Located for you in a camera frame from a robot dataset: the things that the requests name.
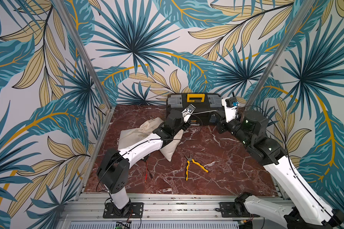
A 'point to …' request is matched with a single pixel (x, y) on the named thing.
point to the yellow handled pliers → (189, 160)
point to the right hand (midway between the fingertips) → (207, 114)
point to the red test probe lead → (146, 174)
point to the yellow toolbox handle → (195, 98)
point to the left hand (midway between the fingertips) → (185, 114)
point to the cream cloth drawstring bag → (169, 150)
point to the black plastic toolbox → (206, 104)
